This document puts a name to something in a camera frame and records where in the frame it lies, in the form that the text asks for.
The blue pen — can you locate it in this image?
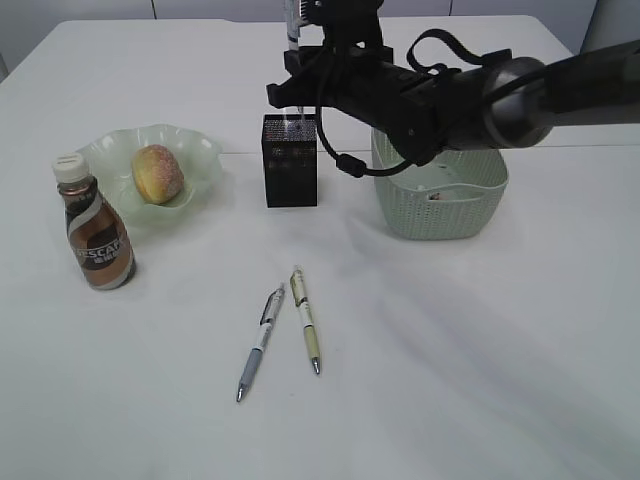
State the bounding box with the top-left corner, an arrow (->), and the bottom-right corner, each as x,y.
283,0 -> 306,121

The sugared bread roll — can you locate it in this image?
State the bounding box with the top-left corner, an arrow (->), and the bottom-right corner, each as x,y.
131,144 -> 184,205

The grey grip pen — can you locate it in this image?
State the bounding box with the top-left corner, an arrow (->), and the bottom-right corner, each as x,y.
236,283 -> 285,403

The yellow-green pen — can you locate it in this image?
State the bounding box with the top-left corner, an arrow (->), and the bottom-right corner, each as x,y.
289,265 -> 321,376

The green wavy glass plate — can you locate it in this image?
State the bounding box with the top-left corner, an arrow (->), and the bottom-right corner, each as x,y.
79,124 -> 224,230

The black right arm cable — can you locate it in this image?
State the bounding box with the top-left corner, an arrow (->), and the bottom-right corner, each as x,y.
314,28 -> 514,179

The black mesh pen holder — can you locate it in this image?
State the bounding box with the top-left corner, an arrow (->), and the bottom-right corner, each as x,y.
261,114 -> 318,208

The green plastic basket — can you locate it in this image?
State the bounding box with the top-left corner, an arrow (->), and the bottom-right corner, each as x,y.
374,150 -> 509,241

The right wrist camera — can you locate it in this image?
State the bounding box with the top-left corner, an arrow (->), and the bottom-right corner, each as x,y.
298,0 -> 384,49

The brown Nescafe coffee bottle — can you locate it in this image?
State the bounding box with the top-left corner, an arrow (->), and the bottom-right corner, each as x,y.
52,152 -> 136,290

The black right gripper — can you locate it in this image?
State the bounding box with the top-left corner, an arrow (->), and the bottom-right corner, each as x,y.
266,43 -> 450,165

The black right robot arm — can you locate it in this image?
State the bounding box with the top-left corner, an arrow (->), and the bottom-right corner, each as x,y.
267,41 -> 639,165

